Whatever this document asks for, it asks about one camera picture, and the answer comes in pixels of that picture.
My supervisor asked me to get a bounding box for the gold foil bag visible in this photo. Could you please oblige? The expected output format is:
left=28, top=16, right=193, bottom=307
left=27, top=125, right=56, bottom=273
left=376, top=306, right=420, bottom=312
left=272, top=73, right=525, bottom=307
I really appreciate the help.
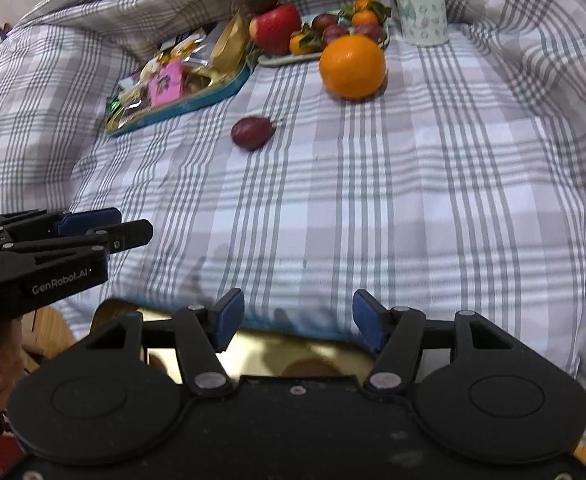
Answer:
left=210, top=12, right=252, bottom=74

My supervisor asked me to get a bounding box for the mint cartoon water bottle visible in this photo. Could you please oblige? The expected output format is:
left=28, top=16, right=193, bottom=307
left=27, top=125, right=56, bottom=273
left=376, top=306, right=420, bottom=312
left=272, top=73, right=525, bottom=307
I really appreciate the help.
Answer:
left=388, top=0, right=450, bottom=47

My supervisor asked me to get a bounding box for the teal snack tin tray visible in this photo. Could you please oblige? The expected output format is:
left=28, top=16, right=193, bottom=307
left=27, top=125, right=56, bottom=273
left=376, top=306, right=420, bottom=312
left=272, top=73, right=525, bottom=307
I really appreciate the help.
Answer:
left=105, top=34, right=252, bottom=137

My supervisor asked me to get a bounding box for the large round orange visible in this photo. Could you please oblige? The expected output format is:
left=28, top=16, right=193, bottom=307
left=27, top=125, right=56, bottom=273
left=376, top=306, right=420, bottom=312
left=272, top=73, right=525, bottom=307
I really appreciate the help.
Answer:
left=319, top=34, right=388, bottom=101

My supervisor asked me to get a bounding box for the pink snack box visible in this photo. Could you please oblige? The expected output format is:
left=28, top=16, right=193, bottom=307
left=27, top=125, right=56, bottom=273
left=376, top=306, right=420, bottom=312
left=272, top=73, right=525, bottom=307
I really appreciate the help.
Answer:
left=148, top=59, right=184, bottom=107

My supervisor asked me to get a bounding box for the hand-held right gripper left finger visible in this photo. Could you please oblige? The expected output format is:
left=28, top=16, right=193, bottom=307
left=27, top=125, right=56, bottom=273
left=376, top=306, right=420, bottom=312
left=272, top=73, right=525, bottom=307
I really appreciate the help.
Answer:
left=85, top=288, right=246, bottom=396

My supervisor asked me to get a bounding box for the red apple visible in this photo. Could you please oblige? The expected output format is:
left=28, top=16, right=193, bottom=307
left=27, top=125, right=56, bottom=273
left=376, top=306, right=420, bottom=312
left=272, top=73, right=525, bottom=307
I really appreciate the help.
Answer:
left=249, top=3, right=303, bottom=57

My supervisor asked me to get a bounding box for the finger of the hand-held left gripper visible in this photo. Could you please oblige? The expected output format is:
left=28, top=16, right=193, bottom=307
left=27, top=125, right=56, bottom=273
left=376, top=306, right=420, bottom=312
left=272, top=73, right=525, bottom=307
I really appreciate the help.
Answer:
left=0, top=208, right=122, bottom=247
left=0, top=219, right=154, bottom=273

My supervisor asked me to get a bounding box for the gold tin tray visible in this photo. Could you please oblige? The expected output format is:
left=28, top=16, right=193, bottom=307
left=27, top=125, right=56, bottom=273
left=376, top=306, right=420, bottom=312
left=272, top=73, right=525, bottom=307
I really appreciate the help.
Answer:
left=89, top=298, right=376, bottom=382

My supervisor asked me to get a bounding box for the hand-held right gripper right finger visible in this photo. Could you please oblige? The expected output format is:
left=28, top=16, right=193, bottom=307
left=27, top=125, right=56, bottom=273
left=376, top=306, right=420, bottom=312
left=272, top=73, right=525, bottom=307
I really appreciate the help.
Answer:
left=352, top=289, right=522, bottom=394

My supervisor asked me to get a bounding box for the white plate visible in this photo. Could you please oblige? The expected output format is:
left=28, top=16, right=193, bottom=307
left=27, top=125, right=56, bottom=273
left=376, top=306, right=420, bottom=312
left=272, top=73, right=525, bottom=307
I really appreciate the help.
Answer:
left=257, top=12, right=392, bottom=68

